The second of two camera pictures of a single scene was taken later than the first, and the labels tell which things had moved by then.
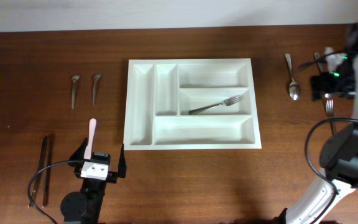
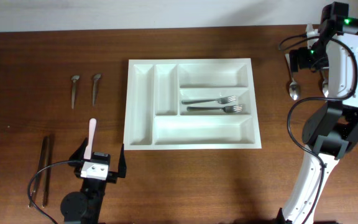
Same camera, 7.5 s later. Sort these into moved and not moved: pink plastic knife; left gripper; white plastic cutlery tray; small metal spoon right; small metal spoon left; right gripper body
Moved: right gripper body
Not moved: small metal spoon left; pink plastic knife; left gripper; small metal spoon right; white plastic cutlery tray
